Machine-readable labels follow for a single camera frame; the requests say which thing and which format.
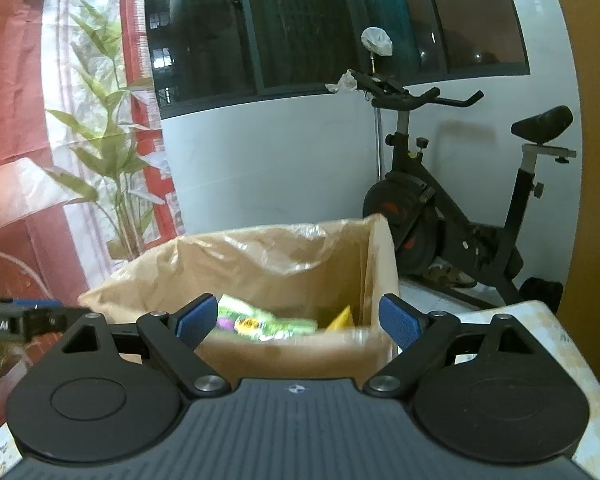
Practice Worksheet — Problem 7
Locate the printed pink backdrop curtain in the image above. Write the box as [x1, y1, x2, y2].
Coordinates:
[0, 0, 186, 476]

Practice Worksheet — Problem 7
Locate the green snack bag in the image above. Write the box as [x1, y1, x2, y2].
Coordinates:
[216, 295, 317, 342]

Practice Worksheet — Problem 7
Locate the black exercise bike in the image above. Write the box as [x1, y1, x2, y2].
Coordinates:
[349, 72, 577, 311]

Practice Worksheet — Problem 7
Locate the checkered yellow tablecloth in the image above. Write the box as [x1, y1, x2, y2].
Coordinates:
[450, 300, 600, 478]

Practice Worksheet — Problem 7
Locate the cardboard box with plastic liner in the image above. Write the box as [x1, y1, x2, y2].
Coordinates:
[78, 214, 399, 385]

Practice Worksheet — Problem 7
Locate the dark window with frame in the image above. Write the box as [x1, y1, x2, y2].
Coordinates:
[144, 0, 529, 117]

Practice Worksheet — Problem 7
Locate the white crumpled bag on pole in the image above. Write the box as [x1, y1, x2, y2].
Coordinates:
[361, 27, 393, 56]

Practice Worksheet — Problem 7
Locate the yellow snack bag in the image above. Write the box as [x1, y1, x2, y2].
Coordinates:
[325, 306, 355, 332]

